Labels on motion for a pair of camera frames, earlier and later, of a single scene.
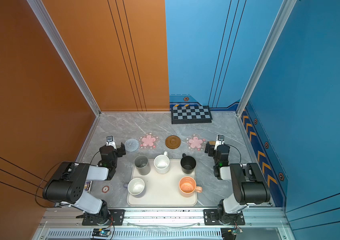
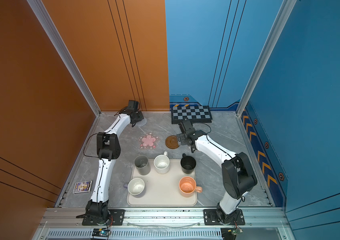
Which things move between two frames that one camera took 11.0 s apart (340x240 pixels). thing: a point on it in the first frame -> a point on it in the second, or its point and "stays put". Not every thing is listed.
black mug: (188, 164) stays put
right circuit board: (229, 233) stays put
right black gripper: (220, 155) -> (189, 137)
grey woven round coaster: (131, 145) -> (141, 123)
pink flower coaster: (149, 141) stays put
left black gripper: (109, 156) -> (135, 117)
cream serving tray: (162, 190) stays put
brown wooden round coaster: (173, 142) stays put
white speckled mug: (161, 163) stays put
